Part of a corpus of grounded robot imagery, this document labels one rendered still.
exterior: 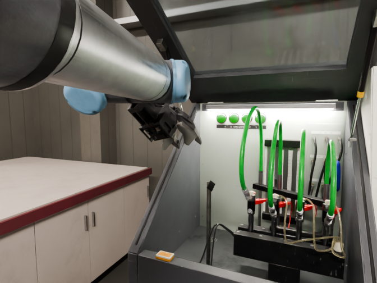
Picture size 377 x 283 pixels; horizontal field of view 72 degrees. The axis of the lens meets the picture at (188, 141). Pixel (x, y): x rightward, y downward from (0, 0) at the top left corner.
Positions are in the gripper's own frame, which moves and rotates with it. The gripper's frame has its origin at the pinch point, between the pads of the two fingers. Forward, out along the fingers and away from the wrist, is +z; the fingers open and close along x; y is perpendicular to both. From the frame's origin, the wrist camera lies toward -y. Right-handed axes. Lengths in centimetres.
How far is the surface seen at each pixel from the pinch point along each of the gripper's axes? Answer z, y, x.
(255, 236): 42.4, 7.3, 3.4
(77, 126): 54, -135, -279
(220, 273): 29.3, 24.9, 1.1
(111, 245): 102, -3, -154
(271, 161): 17.4, -3.7, 17.2
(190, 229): 54, 1, -35
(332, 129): 44, -40, 28
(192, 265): 26.8, 24.7, -7.3
